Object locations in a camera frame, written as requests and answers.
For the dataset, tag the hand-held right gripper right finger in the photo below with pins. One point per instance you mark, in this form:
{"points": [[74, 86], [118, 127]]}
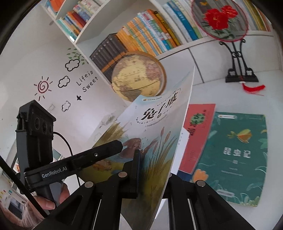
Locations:
{"points": [[176, 188]]}

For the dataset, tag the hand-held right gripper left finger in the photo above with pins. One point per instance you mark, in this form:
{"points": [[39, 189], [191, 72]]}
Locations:
{"points": [[134, 177]]}

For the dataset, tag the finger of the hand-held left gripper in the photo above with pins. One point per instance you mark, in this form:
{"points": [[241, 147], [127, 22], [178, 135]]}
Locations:
{"points": [[97, 154]]}

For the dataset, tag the orange red illustrated book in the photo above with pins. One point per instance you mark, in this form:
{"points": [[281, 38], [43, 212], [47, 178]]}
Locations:
{"points": [[199, 137]]}

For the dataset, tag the pale reed cover book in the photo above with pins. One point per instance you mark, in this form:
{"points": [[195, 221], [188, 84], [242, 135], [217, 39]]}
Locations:
{"points": [[154, 123]]}

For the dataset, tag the teal leafy cover book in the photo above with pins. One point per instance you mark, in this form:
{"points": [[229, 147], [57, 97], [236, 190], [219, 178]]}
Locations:
{"points": [[232, 154]]}

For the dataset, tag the row of colourful shelf books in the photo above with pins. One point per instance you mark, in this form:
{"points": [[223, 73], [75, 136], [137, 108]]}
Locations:
{"points": [[75, 20], [154, 33]]}

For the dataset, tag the person's left hand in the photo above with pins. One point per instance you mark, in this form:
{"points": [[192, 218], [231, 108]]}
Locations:
{"points": [[46, 202]]}

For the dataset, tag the yellow desk globe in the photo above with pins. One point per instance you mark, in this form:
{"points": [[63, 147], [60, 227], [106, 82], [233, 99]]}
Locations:
{"points": [[132, 75]]}

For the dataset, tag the set of dark grey volumes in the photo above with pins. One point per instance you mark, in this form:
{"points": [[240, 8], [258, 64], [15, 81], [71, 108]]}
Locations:
{"points": [[106, 55]]}

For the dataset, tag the red tassel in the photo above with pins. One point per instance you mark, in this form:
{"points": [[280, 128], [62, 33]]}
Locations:
{"points": [[254, 88]]}

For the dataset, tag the round embroidered fan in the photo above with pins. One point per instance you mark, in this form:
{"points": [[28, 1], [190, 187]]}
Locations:
{"points": [[218, 17]]}

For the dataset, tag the red sun wall decal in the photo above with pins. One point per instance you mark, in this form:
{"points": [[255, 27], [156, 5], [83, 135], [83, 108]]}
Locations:
{"points": [[43, 86]]}

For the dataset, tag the black star wall decal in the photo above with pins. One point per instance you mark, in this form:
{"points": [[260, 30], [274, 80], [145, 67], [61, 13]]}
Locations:
{"points": [[78, 97]]}

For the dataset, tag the black text wall decal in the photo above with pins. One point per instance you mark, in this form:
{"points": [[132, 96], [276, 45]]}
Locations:
{"points": [[84, 89]]}

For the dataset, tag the green tree wall decal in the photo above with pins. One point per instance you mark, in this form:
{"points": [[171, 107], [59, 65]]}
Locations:
{"points": [[75, 55]]}

